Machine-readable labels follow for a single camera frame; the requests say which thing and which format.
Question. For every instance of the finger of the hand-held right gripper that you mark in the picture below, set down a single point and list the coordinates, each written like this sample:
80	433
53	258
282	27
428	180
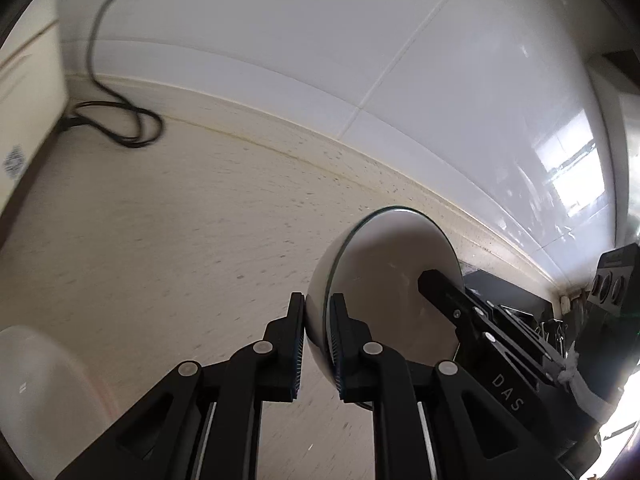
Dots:
450	300

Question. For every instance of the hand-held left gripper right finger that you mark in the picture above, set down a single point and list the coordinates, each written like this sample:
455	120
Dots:
336	345

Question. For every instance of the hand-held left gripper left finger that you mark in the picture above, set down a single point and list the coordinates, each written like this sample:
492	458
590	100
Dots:
299	345

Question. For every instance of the black-rimmed white bowl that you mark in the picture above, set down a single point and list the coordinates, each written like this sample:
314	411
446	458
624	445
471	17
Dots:
390	280

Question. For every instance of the white cloth strip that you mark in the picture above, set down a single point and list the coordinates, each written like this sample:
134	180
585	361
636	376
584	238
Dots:
585	390

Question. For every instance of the black burner grate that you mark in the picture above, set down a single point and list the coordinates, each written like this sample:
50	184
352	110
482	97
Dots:
555	332

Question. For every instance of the steel range hood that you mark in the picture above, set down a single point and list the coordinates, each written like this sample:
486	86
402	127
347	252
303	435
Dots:
625	135

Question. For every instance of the red-banded white bowl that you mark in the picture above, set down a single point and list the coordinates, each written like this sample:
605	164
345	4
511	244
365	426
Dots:
45	400

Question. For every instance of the cream rice cooker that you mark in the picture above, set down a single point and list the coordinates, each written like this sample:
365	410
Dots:
30	85

